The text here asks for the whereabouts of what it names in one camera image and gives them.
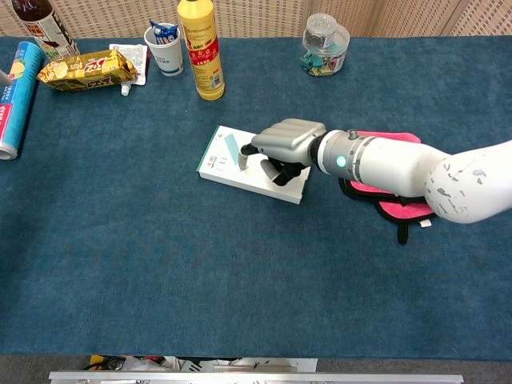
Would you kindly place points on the yellow plastic bottle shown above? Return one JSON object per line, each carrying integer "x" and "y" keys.
{"x": 204, "y": 56}

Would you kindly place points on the white paper cup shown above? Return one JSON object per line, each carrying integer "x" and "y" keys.
{"x": 168, "y": 58}

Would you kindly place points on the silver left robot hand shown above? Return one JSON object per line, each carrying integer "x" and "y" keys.
{"x": 3, "y": 79}

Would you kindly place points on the aluminium profile rail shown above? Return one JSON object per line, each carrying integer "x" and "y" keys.
{"x": 256, "y": 378}

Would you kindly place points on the woven rattan screen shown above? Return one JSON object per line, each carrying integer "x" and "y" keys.
{"x": 260, "y": 16}

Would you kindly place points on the gold biscuit package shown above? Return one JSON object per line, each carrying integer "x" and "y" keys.
{"x": 84, "y": 70}

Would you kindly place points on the pink black-edged microfibre cloth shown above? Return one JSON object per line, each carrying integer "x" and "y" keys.
{"x": 400, "y": 210}

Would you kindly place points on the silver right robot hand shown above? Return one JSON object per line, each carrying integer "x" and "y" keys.
{"x": 288, "y": 140}

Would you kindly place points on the white spout pouch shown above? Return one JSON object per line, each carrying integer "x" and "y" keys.
{"x": 136, "y": 54}

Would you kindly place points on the white cardboard box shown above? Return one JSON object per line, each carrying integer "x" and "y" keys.
{"x": 224, "y": 168}

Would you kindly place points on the dark labelled drink bottle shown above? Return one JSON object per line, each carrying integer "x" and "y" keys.
{"x": 44, "y": 28}

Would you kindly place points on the blue felt table mat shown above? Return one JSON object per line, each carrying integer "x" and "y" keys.
{"x": 256, "y": 280}

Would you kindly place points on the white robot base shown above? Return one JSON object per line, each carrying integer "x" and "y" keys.
{"x": 224, "y": 364}

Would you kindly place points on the blue snack packet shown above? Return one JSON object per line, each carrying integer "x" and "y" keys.
{"x": 165, "y": 34}

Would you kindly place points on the clear jar of binder clips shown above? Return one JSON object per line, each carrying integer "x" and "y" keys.
{"x": 324, "y": 52}

